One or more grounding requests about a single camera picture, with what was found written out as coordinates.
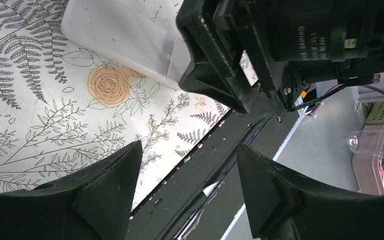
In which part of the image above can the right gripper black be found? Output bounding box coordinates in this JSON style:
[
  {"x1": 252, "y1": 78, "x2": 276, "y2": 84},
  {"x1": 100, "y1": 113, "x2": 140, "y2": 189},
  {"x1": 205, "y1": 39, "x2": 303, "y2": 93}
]
[{"x1": 212, "y1": 0, "x2": 384, "y2": 110}]

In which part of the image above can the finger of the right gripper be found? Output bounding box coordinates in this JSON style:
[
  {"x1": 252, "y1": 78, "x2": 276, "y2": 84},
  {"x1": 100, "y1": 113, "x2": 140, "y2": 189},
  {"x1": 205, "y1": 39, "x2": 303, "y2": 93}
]
[{"x1": 176, "y1": 0, "x2": 254, "y2": 113}]

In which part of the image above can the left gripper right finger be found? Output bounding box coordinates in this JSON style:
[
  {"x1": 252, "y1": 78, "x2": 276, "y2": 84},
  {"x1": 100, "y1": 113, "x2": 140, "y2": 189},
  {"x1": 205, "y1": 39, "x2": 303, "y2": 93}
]
[{"x1": 236, "y1": 144, "x2": 384, "y2": 240}]

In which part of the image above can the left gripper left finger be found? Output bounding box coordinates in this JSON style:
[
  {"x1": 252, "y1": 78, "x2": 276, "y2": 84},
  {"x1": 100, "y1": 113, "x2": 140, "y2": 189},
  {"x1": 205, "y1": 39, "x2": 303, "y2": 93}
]
[{"x1": 0, "y1": 141, "x2": 143, "y2": 240}]

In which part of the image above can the clear plastic storage box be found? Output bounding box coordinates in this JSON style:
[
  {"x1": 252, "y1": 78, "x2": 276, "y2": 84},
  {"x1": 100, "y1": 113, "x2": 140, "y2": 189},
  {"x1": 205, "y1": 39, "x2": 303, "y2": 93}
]
[{"x1": 351, "y1": 125, "x2": 384, "y2": 196}]

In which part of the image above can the floral patterned table mat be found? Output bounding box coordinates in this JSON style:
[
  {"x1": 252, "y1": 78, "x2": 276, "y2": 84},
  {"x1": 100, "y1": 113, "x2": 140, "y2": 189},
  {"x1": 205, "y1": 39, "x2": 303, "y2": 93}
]
[{"x1": 0, "y1": 0, "x2": 228, "y2": 208}]

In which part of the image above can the clear plastic cup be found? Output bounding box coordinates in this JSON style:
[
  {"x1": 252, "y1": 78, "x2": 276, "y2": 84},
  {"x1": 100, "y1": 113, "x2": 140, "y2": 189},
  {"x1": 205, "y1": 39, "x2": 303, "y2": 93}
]
[{"x1": 346, "y1": 125, "x2": 384, "y2": 159}]

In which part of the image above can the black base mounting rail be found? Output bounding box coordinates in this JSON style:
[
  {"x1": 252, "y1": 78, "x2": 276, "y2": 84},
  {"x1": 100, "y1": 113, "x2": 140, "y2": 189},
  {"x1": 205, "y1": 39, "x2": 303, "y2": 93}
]
[{"x1": 125, "y1": 98, "x2": 300, "y2": 240}]

